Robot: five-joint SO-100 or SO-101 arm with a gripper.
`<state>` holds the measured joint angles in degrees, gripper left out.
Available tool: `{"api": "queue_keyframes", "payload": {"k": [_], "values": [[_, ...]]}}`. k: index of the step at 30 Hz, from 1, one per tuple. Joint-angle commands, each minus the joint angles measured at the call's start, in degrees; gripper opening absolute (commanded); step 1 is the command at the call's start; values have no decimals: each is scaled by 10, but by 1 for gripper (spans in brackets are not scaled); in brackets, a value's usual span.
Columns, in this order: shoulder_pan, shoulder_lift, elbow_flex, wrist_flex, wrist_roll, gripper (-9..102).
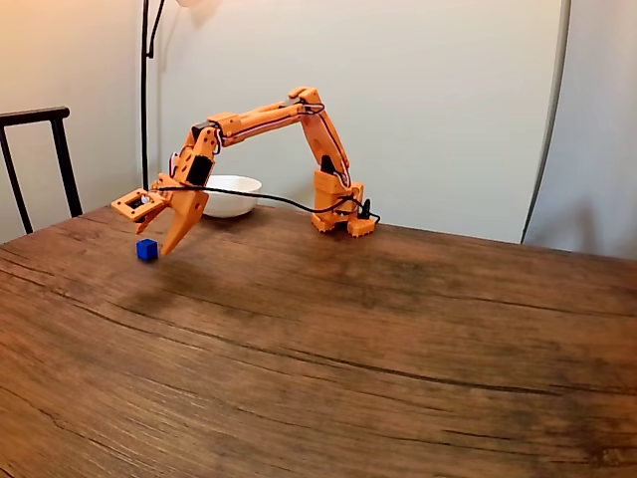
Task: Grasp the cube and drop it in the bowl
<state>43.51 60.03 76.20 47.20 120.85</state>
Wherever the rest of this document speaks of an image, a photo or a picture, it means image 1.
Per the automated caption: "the white bowl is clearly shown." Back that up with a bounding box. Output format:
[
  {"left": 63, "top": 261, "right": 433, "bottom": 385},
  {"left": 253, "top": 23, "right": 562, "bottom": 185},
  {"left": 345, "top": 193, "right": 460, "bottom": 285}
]
[{"left": 201, "top": 173, "right": 263, "bottom": 219}]

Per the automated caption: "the black floor lamp pole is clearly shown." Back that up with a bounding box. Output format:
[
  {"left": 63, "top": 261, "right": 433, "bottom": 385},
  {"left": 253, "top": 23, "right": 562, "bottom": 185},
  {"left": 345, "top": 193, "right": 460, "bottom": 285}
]
[{"left": 139, "top": 0, "right": 167, "bottom": 193}]

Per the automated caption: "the black cable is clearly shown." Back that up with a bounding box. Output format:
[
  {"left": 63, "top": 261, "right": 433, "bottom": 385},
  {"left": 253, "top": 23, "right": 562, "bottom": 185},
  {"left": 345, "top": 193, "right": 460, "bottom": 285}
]
[{"left": 151, "top": 184, "right": 382, "bottom": 225}]

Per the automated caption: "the black chair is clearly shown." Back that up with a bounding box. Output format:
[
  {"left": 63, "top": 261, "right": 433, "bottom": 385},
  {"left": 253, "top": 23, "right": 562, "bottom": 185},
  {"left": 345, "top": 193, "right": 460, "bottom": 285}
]
[{"left": 0, "top": 106, "right": 84, "bottom": 245}]

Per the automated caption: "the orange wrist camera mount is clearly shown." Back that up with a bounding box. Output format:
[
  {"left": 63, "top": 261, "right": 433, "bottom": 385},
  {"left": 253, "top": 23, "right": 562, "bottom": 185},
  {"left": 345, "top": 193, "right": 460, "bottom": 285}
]
[{"left": 110, "top": 187, "right": 166, "bottom": 222}]

